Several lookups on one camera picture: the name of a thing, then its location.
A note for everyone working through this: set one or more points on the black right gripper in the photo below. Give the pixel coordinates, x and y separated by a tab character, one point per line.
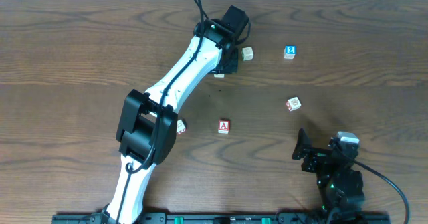
314	158

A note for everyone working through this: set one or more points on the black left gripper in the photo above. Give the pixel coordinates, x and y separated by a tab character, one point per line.
229	65

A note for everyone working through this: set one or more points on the red I letter block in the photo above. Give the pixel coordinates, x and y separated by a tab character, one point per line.
219	75

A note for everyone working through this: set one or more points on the red A letter block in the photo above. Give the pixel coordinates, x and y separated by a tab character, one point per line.
224	126

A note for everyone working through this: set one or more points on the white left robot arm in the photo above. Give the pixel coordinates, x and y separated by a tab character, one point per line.
148	122

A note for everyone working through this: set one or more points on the green R letter block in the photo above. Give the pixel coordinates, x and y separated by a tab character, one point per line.
247	53

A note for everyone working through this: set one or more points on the M letter wooden block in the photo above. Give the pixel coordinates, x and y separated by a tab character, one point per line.
293	104

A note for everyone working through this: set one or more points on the blue 2 number block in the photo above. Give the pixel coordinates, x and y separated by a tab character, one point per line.
289	52

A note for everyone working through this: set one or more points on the red-sided plain wooden block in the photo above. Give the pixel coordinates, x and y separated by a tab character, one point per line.
181	126

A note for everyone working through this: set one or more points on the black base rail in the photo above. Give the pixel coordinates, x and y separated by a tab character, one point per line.
280	218

